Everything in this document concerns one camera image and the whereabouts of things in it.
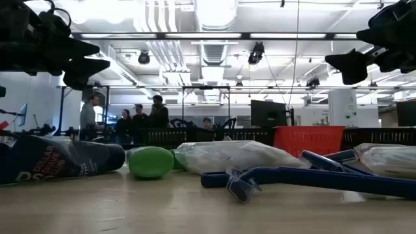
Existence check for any small monitor on arm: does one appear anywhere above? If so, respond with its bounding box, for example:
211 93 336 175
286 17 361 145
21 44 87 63
18 103 29 127

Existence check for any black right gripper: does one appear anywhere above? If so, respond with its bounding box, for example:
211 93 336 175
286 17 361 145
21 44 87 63
324 0 416 86

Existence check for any clear bag of cotton pads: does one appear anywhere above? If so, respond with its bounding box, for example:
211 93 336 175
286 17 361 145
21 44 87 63
353 142 416 180
174 135 311 176

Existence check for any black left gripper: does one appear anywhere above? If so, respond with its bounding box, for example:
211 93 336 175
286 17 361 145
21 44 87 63
0 0 111 91

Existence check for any black computer monitor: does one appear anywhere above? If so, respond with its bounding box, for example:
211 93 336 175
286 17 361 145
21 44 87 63
250 99 289 128
395 100 416 127

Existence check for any red plastic basket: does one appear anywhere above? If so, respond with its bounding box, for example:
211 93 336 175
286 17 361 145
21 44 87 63
272 125 346 159

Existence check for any silver ventilation duct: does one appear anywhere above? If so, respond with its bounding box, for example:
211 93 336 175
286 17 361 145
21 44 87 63
194 0 239 32

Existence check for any dark Dollar Shave Club tube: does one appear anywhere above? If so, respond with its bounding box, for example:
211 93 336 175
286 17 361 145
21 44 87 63
0 134 126 186

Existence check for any white round column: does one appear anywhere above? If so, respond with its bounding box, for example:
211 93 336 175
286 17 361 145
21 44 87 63
328 89 358 128

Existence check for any green plastic travel bottle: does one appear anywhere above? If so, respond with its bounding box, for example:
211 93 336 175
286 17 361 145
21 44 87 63
169 148 187 172
127 146 175 179

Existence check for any black plastic basket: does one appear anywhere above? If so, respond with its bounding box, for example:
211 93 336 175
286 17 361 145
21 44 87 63
214 127 277 147
341 127 416 151
152 127 216 147

